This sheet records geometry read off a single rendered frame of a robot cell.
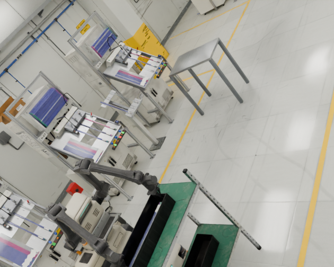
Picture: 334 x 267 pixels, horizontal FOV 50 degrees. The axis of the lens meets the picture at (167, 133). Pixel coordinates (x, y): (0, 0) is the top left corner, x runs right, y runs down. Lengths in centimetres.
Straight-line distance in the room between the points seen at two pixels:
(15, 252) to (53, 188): 235
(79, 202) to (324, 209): 196
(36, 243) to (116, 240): 150
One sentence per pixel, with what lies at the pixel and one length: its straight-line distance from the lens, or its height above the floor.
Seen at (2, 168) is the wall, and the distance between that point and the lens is 625.
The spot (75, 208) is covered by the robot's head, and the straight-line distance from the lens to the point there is 283.
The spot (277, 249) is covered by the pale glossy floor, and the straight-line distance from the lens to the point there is 323.
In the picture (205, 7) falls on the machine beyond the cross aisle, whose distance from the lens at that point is 860.
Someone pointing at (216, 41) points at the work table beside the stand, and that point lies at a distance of 481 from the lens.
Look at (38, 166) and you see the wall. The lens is 648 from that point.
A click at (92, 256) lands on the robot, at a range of 332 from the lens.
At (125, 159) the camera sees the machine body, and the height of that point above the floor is 21.
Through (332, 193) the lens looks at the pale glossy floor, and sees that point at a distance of 332.
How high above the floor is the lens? 252
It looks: 27 degrees down
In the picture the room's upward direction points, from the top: 43 degrees counter-clockwise
